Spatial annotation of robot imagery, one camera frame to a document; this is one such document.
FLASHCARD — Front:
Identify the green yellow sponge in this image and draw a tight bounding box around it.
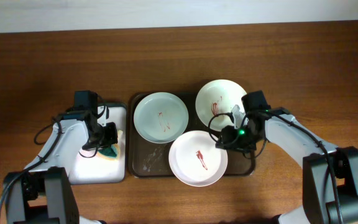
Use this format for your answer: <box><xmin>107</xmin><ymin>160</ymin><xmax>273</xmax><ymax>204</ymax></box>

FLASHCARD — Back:
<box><xmin>97</xmin><ymin>129</ymin><xmax>123</xmax><ymax>161</ymax></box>

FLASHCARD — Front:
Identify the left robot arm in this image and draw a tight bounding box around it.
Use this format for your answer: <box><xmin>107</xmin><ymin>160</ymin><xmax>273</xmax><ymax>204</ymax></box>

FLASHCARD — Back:
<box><xmin>0</xmin><ymin>90</ymin><xmax>117</xmax><ymax>223</ymax></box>

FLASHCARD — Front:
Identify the cream plate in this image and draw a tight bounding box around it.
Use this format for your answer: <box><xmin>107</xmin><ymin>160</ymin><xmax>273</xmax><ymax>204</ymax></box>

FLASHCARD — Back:
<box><xmin>195</xmin><ymin>80</ymin><xmax>247</xmax><ymax>131</ymax></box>

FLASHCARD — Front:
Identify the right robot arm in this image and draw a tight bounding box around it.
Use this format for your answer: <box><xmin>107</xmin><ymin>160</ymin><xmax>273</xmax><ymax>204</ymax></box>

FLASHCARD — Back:
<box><xmin>215</xmin><ymin>91</ymin><xmax>358</xmax><ymax>224</ymax></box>

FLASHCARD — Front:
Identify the pink white plate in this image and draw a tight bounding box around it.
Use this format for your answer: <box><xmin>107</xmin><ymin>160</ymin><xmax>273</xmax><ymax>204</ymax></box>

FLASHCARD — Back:
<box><xmin>168</xmin><ymin>131</ymin><xmax>228</xmax><ymax>187</ymax></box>

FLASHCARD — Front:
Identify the white soapy tray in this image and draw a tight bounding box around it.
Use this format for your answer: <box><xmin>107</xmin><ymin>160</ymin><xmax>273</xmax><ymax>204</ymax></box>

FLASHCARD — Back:
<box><xmin>69</xmin><ymin>103</ymin><xmax>127</xmax><ymax>185</ymax></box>

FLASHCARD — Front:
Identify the pale green plate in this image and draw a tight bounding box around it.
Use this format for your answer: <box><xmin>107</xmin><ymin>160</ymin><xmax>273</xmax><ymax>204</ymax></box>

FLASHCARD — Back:
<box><xmin>133</xmin><ymin>92</ymin><xmax>189</xmax><ymax>144</ymax></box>

